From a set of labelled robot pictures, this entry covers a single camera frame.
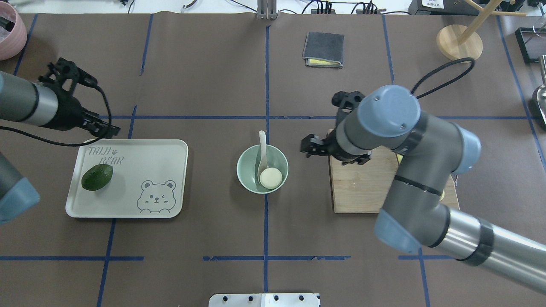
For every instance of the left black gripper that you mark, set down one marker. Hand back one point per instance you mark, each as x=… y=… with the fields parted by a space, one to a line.
x=68 y=111

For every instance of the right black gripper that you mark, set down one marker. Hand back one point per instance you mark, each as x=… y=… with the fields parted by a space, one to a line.
x=329 y=146

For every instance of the white steamed bun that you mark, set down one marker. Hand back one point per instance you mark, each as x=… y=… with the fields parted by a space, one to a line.
x=270 y=178

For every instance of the beige plastic spoon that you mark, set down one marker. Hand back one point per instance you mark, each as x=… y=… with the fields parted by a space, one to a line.
x=262 y=165

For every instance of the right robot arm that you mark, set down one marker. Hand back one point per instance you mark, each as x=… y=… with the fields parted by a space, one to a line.
x=432 y=149

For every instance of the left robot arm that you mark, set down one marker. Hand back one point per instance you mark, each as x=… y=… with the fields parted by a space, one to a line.
x=47 y=103

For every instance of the light green bowl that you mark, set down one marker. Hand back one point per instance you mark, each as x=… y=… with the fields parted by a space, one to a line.
x=247 y=168

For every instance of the pink bowl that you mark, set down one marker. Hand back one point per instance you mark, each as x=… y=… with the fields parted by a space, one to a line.
x=12 y=42

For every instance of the green avocado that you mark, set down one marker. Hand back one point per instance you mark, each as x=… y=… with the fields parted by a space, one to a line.
x=97 y=177

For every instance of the wooden cutting board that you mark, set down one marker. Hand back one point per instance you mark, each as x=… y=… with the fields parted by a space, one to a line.
x=363 y=188

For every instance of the grey folded cloth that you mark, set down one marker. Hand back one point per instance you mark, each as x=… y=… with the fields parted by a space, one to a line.
x=324 y=50

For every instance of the beige bear serving tray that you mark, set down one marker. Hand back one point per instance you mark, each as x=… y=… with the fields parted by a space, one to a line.
x=148 y=179

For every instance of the wooden mug tree stand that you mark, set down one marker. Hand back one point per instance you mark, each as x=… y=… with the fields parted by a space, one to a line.
x=460 y=42

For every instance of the metal scoop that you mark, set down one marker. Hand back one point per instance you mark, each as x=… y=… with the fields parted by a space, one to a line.
x=538 y=102

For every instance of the black glass rack tray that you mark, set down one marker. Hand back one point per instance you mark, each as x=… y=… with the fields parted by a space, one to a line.
x=532 y=46

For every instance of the aluminium frame post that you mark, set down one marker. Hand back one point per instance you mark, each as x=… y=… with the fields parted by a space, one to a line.
x=267 y=9

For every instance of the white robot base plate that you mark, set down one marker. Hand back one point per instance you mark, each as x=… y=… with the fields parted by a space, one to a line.
x=297 y=299

